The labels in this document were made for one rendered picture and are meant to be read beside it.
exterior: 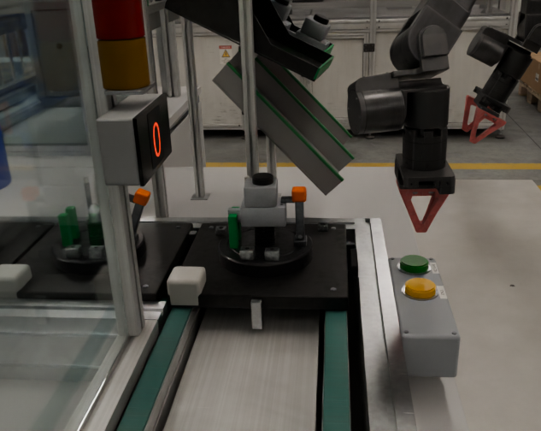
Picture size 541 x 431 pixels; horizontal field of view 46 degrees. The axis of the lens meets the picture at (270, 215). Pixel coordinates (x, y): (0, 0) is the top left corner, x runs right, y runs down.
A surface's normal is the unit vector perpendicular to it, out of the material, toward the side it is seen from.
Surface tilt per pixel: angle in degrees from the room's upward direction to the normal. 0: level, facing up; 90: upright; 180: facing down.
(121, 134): 90
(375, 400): 0
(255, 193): 90
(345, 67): 90
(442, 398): 0
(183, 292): 90
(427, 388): 0
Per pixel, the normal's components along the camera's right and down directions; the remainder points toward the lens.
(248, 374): -0.04, -0.92
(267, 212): -0.05, 0.39
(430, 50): 0.16, 0.01
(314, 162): -0.26, 0.38
